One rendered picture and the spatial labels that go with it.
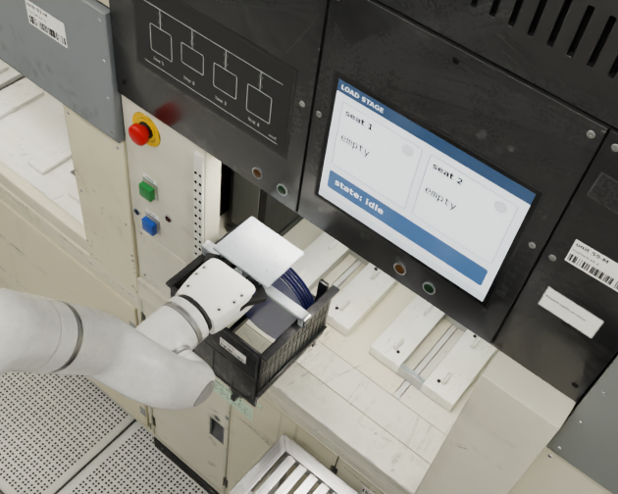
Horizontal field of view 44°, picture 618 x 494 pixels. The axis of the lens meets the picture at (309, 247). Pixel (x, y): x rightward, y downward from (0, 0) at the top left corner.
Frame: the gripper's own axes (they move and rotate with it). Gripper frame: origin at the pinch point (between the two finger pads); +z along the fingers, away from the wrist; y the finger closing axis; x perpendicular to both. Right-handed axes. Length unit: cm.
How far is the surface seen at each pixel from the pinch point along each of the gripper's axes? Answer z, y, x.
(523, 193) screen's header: 2, 36, 42
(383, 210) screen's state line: 1.5, 19.5, 26.7
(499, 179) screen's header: 2, 33, 42
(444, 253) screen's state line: 1.5, 29.8, 26.1
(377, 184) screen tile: 1.5, 17.7, 30.3
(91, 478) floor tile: -18, -40, -125
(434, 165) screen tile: 1.5, 24.5, 38.8
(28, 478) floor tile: -30, -54, -125
